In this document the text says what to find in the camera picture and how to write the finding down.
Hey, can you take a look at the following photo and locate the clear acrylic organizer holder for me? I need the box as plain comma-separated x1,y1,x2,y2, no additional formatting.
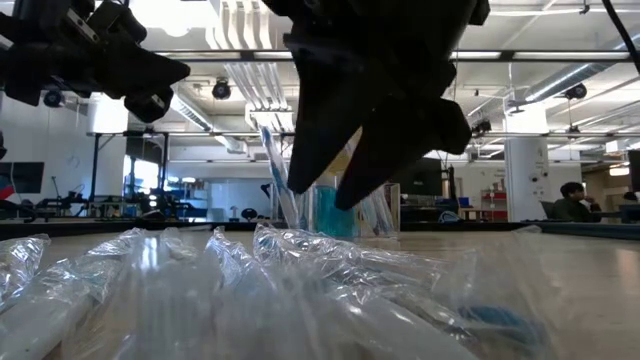
269,180,401,239

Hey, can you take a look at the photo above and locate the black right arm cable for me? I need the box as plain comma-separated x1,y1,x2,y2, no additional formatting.
601,0,640,76

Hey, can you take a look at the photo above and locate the person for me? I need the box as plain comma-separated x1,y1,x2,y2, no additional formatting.
549,182,601,224

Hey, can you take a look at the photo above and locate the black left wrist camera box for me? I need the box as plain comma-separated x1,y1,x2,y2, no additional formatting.
87,0,149,46

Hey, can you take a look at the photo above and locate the yellow disinfecting wipes canister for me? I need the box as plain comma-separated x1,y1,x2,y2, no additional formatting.
322,127,372,235

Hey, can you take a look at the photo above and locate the black metal rack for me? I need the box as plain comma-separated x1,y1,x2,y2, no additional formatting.
87,130,171,219

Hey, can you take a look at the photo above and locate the background workbench with equipment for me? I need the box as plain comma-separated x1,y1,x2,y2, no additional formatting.
34,187,211,222

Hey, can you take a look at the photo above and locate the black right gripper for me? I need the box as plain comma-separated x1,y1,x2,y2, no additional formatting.
262,0,491,211

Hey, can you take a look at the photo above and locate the red shelf unit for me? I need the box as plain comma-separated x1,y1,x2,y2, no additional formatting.
480,188,509,222

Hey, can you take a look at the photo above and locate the silver ventilation duct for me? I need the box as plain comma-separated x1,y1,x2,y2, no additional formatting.
522,29,640,104

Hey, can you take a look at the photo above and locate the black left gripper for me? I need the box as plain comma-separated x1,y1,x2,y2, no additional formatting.
0,9,191,124

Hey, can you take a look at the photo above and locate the black aluminium table frame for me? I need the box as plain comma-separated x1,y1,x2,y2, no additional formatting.
0,219,640,241

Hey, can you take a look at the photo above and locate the black computer monitor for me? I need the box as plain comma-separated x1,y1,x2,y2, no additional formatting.
627,149,640,194
0,161,45,195
399,157,445,197

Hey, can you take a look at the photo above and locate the white building column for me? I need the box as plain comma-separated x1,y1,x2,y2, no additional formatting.
503,107,550,222

